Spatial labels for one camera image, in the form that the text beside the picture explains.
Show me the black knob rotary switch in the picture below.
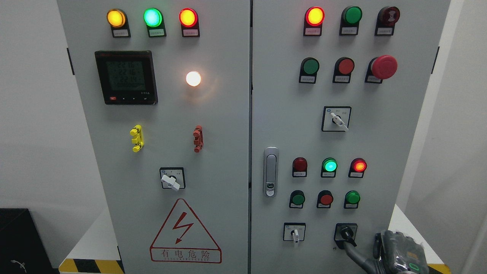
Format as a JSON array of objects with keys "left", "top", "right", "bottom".
[{"left": 334, "top": 223, "right": 358, "bottom": 250}]

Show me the red terminal connector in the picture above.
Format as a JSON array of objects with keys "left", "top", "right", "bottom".
[{"left": 193, "top": 125, "right": 204, "bottom": 153}]

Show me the dark red indicator lower left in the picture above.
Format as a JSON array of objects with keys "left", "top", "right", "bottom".
[{"left": 292, "top": 157, "right": 308, "bottom": 177}]

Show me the white lit indicator lamp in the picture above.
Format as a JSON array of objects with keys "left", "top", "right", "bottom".
[{"left": 186, "top": 71, "right": 202, "bottom": 87}]

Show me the green push button lower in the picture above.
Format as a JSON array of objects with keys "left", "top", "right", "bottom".
[{"left": 289, "top": 190, "right": 306, "bottom": 209}]

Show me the green push button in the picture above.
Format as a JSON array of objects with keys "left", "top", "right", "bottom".
[
  {"left": 299, "top": 57, "right": 320, "bottom": 84},
  {"left": 289, "top": 190, "right": 306, "bottom": 209}
]

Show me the green lit indicator lower middle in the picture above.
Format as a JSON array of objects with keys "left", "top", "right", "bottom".
[{"left": 321, "top": 158, "right": 337, "bottom": 178}]

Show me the green lit indicator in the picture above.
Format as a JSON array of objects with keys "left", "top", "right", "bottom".
[
  {"left": 144, "top": 8, "right": 167, "bottom": 38},
  {"left": 321, "top": 158, "right": 337, "bottom": 178}
]

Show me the left grey cabinet door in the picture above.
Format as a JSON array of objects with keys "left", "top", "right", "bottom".
[{"left": 57, "top": 0, "right": 251, "bottom": 274}]

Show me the grey cabinet door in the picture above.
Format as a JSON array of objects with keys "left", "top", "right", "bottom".
[
  {"left": 251, "top": 0, "right": 450, "bottom": 274},
  {"left": 57, "top": 0, "right": 251, "bottom": 274}
]

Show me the green push button upper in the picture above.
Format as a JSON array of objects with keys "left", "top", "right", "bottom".
[{"left": 299, "top": 57, "right": 320, "bottom": 84}]

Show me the red push button lower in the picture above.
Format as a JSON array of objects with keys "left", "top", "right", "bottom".
[{"left": 316, "top": 190, "right": 334, "bottom": 209}]

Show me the red push button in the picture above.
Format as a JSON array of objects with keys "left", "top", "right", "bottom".
[
  {"left": 333, "top": 57, "right": 355, "bottom": 83},
  {"left": 316, "top": 190, "right": 334, "bottom": 209}
]

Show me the yellow terminal connector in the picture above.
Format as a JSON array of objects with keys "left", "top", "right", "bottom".
[{"left": 129, "top": 124, "right": 144, "bottom": 153}]

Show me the right grey cabinet door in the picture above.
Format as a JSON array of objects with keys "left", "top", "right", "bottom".
[{"left": 251, "top": 0, "right": 450, "bottom": 274}]

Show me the red electric hazard warning sticker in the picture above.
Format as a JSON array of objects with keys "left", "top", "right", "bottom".
[{"left": 150, "top": 198, "right": 221, "bottom": 264}]

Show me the red indicator lower right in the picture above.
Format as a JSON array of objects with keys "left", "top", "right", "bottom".
[{"left": 348, "top": 158, "right": 367, "bottom": 178}]

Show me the red push button upper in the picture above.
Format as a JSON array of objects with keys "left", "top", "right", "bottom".
[{"left": 333, "top": 57, "right": 355, "bottom": 83}]

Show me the green illuminated button lower right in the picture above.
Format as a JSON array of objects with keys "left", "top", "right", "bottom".
[{"left": 343, "top": 190, "right": 361, "bottom": 209}]

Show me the black digital power meter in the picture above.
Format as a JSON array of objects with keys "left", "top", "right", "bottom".
[{"left": 94, "top": 50, "right": 158, "bottom": 105}]

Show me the red-orange indicator left door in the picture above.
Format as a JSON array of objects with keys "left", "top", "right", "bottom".
[{"left": 179, "top": 8, "right": 200, "bottom": 37}]

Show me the red lit indicator right door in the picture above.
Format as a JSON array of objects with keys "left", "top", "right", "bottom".
[{"left": 303, "top": 6, "right": 325, "bottom": 37}]

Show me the green lit indicator top left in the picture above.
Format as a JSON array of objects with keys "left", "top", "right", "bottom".
[{"left": 144, "top": 8, "right": 167, "bottom": 38}]

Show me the red emergency stop mushroom button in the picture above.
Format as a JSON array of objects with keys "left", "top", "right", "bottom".
[{"left": 364, "top": 54, "right": 398, "bottom": 84}]

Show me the green unlit indicator top right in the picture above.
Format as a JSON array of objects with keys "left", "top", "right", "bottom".
[{"left": 339, "top": 6, "right": 363, "bottom": 36}]

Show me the amber indicator light top left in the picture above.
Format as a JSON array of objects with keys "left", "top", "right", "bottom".
[{"left": 107, "top": 8, "right": 131, "bottom": 38}]

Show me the dark red buzzer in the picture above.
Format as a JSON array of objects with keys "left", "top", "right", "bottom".
[{"left": 375, "top": 6, "right": 400, "bottom": 36}]

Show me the white platform with hazard stripes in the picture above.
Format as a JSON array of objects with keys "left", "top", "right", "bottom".
[{"left": 59, "top": 205, "right": 451, "bottom": 274}]

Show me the black box lower left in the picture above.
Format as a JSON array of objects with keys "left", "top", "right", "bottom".
[{"left": 0, "top": 208, "right": 54, "bottom": 274}]

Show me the silver door lock handle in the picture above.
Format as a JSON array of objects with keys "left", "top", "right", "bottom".
[{"left": 263, "top": 147, "right": 279, "bottom": 197}]

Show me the white handle selector switch left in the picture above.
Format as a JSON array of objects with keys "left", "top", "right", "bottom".
[{"left": 159, "top": 167, "right": 186, "bottom": 191}]

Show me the white handle selector switch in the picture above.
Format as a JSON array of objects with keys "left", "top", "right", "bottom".
[
  {"left": 159, "top": 167, "right": 186, "bottom": 191},
  {"left": 321, "top": 106, "right": 352, "bottom": 132},
  {"left": 282, "top": 222, "right": 306, "bottom": 247}
]

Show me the white handle selector switch upper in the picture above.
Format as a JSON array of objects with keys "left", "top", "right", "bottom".
[{"left": 321, "top": 106, "right": 352, "bottom": 132}]

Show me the white handle selector switch lower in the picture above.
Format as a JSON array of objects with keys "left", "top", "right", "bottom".
[{"left": 282, "top": 222, "right": 306, "bottom": 247}]

